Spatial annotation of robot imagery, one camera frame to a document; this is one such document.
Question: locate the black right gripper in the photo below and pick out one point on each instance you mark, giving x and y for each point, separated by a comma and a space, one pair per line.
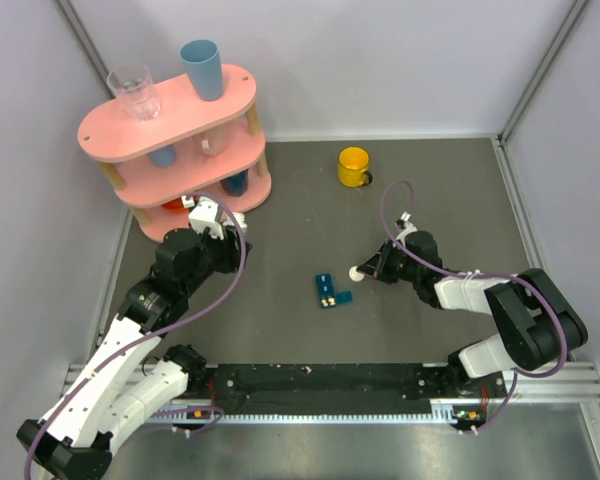
377, 265

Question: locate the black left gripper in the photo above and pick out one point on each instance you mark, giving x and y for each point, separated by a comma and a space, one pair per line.
231, 257

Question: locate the white bottle cap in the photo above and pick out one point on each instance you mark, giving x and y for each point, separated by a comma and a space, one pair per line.
355, 275

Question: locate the teal pill organizer box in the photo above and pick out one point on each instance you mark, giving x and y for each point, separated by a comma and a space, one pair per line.
325, 288

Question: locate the white pill bottle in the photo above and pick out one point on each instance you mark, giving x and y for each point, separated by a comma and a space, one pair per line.
238, 220

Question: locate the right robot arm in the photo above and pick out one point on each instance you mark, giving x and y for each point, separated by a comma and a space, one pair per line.
534, 321

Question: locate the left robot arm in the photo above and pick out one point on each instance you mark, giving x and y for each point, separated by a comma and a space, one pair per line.
79, 436

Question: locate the dark blue faceted cup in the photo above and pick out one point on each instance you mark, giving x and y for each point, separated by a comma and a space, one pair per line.
236, 185

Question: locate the orange plastic bowl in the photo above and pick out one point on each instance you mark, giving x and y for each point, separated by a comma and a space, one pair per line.
175, 206

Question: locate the yellow mug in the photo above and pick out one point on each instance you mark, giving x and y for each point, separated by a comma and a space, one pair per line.
354, 167

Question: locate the pink three-tier wooden shelf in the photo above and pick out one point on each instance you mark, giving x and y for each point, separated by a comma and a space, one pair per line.
120, 145

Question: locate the small light blue cup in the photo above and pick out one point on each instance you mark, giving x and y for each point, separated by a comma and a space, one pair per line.
163, 157

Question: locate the clear drinking glass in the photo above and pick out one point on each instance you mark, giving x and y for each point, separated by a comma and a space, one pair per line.
133, 87

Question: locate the light blue plastic tumbler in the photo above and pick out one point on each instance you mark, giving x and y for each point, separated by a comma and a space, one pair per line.
201, 59

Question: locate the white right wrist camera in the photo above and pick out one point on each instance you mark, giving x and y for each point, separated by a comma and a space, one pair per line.
404, 224

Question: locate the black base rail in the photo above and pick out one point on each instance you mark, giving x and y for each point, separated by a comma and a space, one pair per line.
343, 389

